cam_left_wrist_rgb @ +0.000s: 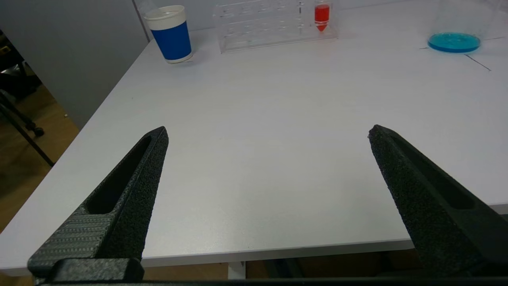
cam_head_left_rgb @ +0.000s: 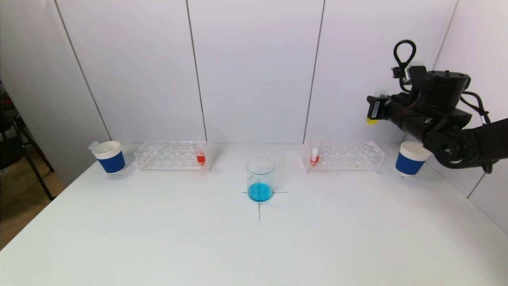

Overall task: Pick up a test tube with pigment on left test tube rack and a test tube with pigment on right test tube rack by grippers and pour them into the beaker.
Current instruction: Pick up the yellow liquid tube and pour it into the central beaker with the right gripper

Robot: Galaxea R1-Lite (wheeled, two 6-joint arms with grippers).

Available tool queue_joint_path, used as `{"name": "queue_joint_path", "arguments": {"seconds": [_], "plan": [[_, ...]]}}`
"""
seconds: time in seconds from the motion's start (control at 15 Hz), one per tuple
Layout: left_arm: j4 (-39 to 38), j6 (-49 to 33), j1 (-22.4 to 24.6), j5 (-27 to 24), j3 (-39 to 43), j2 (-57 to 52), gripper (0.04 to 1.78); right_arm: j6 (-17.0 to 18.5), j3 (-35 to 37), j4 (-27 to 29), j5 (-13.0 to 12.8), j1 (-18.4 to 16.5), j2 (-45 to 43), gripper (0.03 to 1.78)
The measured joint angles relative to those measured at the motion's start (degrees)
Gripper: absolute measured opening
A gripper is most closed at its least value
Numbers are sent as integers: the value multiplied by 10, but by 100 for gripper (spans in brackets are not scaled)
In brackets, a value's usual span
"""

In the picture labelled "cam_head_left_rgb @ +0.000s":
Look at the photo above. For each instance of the blue pigment test tube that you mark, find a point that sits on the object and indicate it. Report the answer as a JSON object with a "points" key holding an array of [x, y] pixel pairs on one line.
{"points": [[93, 145]]}

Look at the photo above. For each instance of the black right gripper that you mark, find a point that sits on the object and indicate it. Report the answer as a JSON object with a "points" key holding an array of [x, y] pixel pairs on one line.
{"points": [[374, 108]]}

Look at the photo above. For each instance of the clear acrylic test tube rack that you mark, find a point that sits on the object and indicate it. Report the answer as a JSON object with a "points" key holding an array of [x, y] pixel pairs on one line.
{"points": [[170, 157], [341, 155]]}

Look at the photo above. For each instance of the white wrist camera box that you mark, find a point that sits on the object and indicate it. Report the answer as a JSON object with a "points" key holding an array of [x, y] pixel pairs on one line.
{"points": [[414, 71]]}

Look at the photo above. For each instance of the red pigment test tube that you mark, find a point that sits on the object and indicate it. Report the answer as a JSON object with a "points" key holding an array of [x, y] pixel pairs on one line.
{"points": [[201, 159]]}

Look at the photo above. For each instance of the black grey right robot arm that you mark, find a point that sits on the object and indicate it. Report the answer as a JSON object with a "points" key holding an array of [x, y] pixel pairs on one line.
{"points": [[448, 119]]}

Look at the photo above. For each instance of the blue white paper cup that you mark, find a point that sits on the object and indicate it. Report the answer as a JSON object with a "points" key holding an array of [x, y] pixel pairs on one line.
{"points": [[112, 163], [408, 163]]}

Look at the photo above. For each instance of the yellow pigment test tube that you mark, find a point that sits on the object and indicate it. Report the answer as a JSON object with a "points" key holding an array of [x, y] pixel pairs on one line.
{"points": [[371, 121]]}

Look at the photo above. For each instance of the red and white pigment tube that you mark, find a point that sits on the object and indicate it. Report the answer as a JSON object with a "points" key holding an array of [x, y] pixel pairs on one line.
{"points": [[314, 160]]}

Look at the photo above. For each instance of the black background stand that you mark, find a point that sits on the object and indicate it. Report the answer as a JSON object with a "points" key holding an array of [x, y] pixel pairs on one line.
{"points": [[10, 151]]}

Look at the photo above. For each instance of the clear glass beaker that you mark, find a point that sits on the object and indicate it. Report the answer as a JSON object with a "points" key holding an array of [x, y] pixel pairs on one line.
{"points": [[260, 192]]}

